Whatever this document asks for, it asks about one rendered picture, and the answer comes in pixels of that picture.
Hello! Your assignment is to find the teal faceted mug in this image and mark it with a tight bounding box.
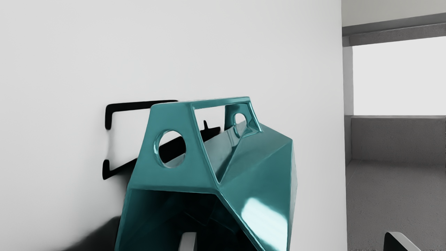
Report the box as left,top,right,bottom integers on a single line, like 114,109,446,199
115,97,298,251

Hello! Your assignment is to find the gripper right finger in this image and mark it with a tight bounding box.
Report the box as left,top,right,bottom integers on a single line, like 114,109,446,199
384,231,422,251

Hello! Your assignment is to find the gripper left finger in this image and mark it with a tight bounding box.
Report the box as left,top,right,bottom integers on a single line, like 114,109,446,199
179,232,198,251

